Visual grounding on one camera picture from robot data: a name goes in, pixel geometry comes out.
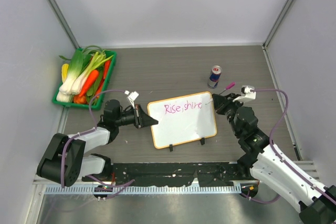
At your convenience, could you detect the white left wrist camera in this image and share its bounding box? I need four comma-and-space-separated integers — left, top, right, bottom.
124, 90, 139, 108

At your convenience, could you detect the yellow corn cob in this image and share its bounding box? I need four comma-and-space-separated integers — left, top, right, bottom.
61, 63, 69, 83

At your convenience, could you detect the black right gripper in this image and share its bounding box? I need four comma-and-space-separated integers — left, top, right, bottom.
213, 92, 245, 136

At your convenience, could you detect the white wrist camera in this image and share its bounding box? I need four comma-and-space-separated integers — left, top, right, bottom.
233, 85, 256, 103
124, 90, 139, 108

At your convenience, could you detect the white slotted cable duct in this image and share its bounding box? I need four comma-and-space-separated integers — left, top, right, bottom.
45, 184, 241, 195

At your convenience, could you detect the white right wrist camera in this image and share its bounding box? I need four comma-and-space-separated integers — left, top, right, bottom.
233, 85, 256, 103

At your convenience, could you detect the green plastic vegetable tray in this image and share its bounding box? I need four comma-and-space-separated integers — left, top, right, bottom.
52, 46, 117, 110

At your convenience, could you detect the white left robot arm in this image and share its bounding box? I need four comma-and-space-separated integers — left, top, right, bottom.
36, 99, 159, 187

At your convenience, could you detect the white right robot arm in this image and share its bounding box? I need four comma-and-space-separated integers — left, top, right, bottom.
212, 93, 335, 223

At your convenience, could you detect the white green bok choy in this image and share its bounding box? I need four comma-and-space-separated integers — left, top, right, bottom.
56, 49, 83, 102

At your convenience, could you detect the blue silver energy drink can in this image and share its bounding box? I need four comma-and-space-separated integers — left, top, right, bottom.
207, 65, 222, 89

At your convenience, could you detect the large orange carrot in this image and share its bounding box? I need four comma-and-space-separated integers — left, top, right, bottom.
79, 69, 99, 97

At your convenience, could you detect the orange framed whiteboard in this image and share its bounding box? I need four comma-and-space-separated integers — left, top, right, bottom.
147, 91, 217, 149

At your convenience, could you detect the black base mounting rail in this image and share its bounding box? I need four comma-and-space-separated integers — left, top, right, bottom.
95, 162, 254, 187

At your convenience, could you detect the small red chili pepper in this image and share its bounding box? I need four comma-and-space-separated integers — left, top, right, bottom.
103, 60, 111, 79

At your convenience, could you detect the purple capped marker pen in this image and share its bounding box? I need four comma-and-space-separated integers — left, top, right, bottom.
205, 82, 236, 105

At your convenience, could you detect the green spring onion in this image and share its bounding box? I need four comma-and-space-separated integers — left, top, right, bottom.
70, 49, 113, 95

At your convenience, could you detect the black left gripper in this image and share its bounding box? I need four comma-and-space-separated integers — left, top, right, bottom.
114, 104, 157, 128

